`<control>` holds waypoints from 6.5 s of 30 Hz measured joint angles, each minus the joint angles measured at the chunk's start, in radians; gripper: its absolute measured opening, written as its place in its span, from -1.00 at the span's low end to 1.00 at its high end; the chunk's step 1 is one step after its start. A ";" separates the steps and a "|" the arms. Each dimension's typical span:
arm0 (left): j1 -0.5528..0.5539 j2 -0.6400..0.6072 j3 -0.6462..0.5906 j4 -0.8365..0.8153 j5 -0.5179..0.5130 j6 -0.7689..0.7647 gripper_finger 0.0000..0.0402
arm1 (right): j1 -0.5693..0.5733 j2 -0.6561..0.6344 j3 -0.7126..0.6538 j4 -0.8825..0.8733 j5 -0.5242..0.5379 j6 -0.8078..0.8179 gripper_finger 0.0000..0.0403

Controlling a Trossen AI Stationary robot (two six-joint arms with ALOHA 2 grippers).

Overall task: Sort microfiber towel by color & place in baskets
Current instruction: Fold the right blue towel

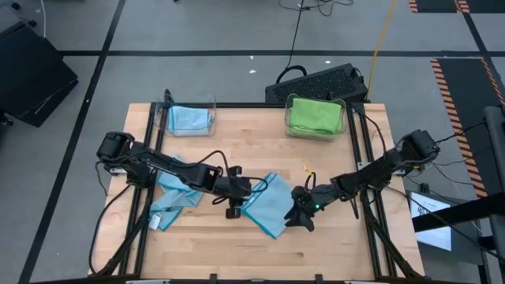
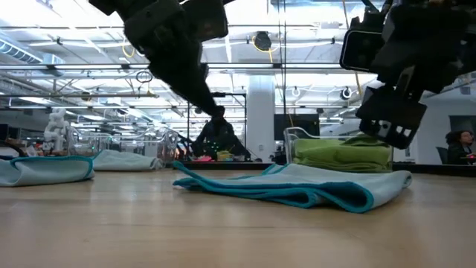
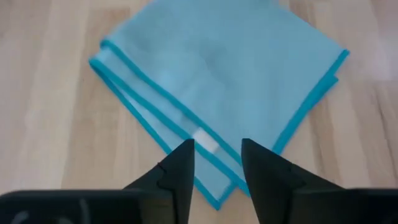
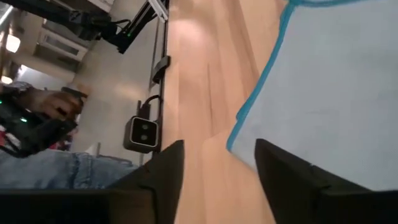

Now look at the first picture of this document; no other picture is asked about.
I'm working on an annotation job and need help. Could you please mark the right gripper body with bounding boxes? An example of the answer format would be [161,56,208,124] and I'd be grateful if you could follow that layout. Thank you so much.
[290,185,336,219]

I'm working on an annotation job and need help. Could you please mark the grey metal post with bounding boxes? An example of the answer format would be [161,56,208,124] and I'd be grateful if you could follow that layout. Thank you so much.
[484,105,505,263]

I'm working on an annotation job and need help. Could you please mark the yellow power cable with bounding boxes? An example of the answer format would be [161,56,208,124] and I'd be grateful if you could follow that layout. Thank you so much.
[365,0,398,103]

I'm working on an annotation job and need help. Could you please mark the black metal beam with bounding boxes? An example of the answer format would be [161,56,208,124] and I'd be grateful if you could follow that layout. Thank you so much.
[412,192,505,234]

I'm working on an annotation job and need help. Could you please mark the clear plastic basket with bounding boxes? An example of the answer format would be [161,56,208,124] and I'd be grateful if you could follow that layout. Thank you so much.
[155,91,218,138]
[283,92,348,142]

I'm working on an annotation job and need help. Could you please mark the black floor cable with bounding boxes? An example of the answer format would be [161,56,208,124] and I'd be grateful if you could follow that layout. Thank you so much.
[433,121,487,144]

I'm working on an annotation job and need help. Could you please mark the black mat with orange stripes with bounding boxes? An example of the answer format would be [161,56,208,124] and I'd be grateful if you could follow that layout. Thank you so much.
[428,57,505,199]
[408,0,505,15]

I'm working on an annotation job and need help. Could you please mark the black equipment case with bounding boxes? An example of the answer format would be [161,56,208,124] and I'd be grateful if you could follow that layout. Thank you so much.
[0,21,80,129]

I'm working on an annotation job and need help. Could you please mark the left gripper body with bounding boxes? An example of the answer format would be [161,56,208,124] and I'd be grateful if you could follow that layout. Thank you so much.
[215,166,253,207]

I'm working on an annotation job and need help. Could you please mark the black perforated computer case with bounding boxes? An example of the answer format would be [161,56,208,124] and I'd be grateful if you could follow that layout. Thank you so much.
[264,62,371,104]

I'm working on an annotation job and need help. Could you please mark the blue microfiber towel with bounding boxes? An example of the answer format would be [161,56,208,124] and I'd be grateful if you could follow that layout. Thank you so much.
[240,172,295,240]
[148,155,206,233]
[167,105,210,134]

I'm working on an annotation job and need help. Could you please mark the black cable with loop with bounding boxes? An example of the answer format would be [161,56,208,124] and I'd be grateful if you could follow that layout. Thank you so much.
[275,0,309,84]

